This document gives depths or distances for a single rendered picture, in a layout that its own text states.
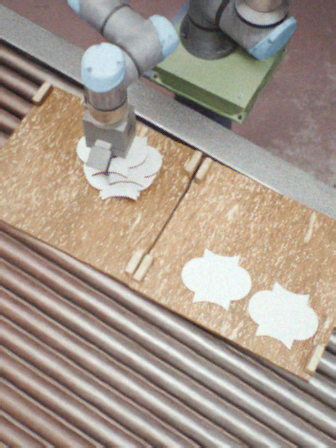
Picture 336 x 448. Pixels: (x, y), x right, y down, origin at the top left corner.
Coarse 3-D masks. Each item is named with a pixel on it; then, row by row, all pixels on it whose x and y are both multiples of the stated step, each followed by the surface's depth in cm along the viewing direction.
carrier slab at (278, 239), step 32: (192, 192) 169; (224, 192) 169; (256, 192) 169; (192, 224) 165; (224, 224) 165; (256, 224) 166; (288, 224) 166; (320, 224) 166; (160, 256) 161; (192, 256) 162; (224, 256) 162; (256, 256) 162; (288, 256) 163; (320, 256) 163; (160, 288) 158; (256, 288) 159; (288, 288) 159; (320, 288) 160; (192, 320) 156; (224, 320) 155; (320, 320) 156; (256, 352) 153; (288, 352) 153
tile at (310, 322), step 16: (256, 304) 156; (272, 304) 157; (288, 304) 157; (304, 304) 157; (256, 320) 155; (272, 320) 155; (288, 320) 155; (304, 320) 155; (256, 336) 154; (272, 336) 154; (288, 336) 154; (304, 336) 154
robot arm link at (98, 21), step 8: (72, 0) 141; (80, 0) 140; (88, 0) 139; (96, 0) 139; (104, 0) 139; (112, 0) 139; (120, 0) 140; (128, 0) 142; (72, 8) 143; (80, 8) 141; (88, 8) 140; (96, 8) 139; (104, 8) 138; (112, 8) 138; (80, 16) 142; (88, 16) 140; (96, 16) 139; (104, 16) 138; (96, 24) 140; (104, 24) 138
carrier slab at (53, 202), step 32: (64, 96) 179; (32, 128) 174; (64, 128) 175; (0, 160) 170; (32, 160) 170; (64, 160) 171; (0, 192) 166; (32, 192) 167; (64, 192) 167; (96, 192) 167; (160, 192) 168; (32, 224) 163; (64, 224) 164; (96, 224) 164; (128, 224) 164; (160, 224) 165; (96, 256) 161; (128, 256) 161
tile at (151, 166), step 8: (152, 152) 168; (152, 160) 167; (160, 160) 167; (136, 168) 166; (144, 168) 166; (152, 168) 166; (112, 176) 165; (120, 176) 165; (128, 176) 165; (136, 176) 165; (144, 176) 165; (112, 184) 164; (136, 184) 165
